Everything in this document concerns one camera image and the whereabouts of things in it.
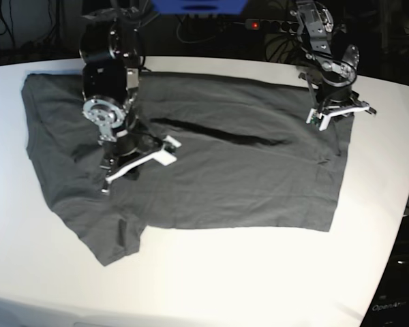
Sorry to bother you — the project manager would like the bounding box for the grey T-shirt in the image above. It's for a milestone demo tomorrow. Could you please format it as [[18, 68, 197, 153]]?
[[21, 72, 353, 265]]

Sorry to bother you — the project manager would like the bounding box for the black OpenArm labelled box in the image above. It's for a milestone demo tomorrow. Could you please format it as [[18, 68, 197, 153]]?
[[361, 251, 409, 327]]

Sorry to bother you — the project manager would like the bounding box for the blue plastic box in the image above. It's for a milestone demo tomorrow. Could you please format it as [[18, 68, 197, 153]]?
[[152, 0, 247, 14]]

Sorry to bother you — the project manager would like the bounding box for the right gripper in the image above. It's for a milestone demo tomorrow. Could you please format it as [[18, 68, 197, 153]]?
[[100, 131, 157, 170]]

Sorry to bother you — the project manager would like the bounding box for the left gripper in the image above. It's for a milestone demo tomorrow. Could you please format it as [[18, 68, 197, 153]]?
[[316, 74, 358, 108]]

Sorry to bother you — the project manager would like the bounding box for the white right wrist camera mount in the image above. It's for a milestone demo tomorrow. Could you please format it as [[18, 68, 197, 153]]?
[[100, 136, 182, 195]]

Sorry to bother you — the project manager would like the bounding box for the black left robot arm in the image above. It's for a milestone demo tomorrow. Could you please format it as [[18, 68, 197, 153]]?
[[291, 1, 360, 109]]

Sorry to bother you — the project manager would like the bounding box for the black power strip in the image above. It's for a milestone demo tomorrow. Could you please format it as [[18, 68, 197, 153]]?
[[245, 18, 299, 34]]

